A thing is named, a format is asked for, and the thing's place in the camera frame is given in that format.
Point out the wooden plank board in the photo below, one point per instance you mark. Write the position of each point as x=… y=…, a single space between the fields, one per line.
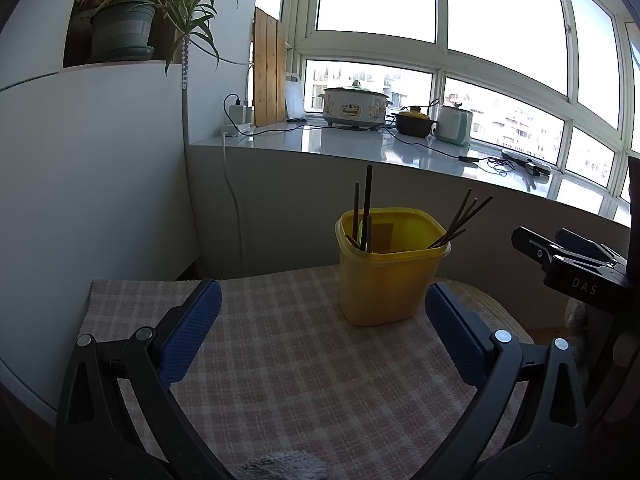
x=267 y=70

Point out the white charger plug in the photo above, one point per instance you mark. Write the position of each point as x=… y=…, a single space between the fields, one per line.
x=236 y=113
x=248 y=114

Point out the white power strip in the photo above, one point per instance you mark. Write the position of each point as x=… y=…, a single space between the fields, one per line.
x=235 y=130

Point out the pink checkered cloth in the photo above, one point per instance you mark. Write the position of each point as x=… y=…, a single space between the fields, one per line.
x=300 y=360

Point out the black chopstick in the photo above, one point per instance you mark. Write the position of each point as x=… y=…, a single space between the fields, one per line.
x=367 y=195

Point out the pale green flower pot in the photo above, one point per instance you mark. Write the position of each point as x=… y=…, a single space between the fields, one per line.
x=122 y=30

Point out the white plastic cutting board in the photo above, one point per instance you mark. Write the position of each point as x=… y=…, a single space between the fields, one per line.
x=294 y=97

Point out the brown casserole pot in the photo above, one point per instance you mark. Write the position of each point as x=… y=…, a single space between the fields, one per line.
x=412 y=125

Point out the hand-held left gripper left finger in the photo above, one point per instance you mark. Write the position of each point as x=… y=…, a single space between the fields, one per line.
x=192 y=330

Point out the white windowsill counter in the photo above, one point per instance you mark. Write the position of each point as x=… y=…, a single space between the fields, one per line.
x=350 y=145

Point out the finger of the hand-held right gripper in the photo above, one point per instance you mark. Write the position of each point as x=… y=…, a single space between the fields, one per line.
x=575 y=280
x=585 y=247

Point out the brown chopstick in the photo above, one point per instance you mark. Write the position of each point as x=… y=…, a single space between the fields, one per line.
x=470 y=213

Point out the yellow plastic container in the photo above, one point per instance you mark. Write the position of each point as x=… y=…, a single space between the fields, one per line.
x=380 y=285

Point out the white window frame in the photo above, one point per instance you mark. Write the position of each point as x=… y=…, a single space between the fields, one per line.
x=375 y=50

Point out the white cabinet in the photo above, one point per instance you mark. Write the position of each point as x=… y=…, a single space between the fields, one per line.
x=100 y=185

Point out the white floral electric cooker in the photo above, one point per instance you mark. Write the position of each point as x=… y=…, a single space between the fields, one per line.
x=350 y=105

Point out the green spider plant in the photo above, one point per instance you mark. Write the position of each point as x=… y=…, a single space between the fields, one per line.
x=195 y=15

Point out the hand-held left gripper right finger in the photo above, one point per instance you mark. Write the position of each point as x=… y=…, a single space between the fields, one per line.
x=452 y=335

